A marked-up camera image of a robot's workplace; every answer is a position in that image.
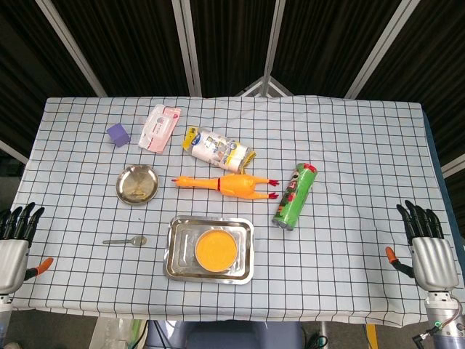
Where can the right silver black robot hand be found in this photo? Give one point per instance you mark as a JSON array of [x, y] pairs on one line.
[[434, 261]]

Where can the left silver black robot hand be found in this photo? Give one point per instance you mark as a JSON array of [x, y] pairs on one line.
[[12, 261]]

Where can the small metal spoon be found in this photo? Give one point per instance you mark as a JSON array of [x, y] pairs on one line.
[[138, 241]]

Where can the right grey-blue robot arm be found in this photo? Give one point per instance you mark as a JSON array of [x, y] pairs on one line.
[[445, 323]]

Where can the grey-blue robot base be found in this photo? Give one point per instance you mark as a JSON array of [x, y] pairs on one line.
[[225, 336]]

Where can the orange bowl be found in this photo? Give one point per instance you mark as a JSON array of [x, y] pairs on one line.
[[216, 250]]

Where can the yellow floor object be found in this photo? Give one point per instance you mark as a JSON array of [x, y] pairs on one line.
[[371, 336]]

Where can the clear plastic box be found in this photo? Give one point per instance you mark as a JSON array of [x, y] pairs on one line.
[[109, 334]]

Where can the checkered light blue tablecloth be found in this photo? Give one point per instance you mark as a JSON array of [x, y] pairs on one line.
[[345, 145]]

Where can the round steel plate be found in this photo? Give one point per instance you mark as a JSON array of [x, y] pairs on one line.
[[137, 184]]

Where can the green chips can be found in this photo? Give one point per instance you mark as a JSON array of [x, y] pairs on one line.
[[296, 196]]

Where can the purple cube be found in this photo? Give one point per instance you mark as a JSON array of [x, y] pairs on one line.
[[118, 136]]

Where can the rectangular steel tray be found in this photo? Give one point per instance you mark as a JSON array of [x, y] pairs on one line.
[[178, 261]]

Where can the pink white wet wipes pack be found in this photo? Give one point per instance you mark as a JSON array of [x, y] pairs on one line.
[[158, 127]]

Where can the orange rubber chicken toy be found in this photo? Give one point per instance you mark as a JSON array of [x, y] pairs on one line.
[[236, 185]]

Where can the white snack bag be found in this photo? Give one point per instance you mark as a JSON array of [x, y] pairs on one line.
[[218, 147]]

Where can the dark folding screen partition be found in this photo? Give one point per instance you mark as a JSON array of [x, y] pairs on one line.
[[127, 36]]

